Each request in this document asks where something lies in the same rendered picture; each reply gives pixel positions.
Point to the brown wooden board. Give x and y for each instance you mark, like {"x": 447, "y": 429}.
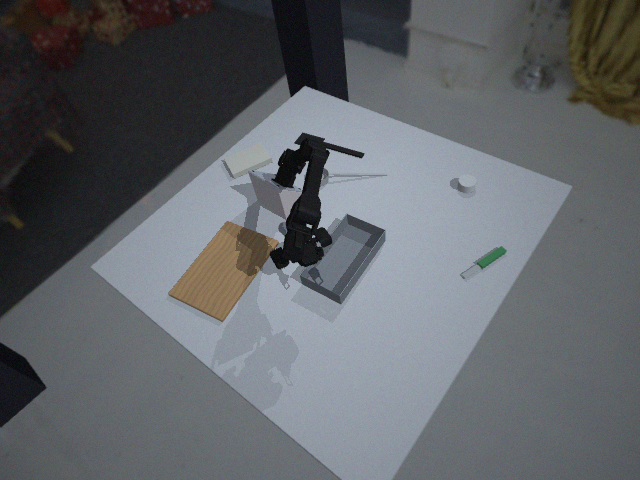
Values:
{"x": 219, "y": 276}

